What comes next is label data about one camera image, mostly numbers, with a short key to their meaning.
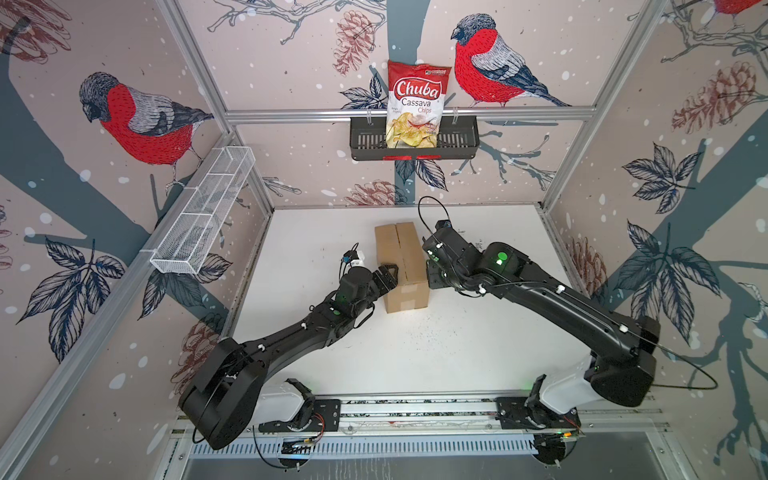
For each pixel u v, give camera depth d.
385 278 0.75
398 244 0.90
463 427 0.73
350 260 0.76
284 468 0.67
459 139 1.07
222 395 0.41
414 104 0.84
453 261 0.50
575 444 0.70
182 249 0.70
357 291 0.64
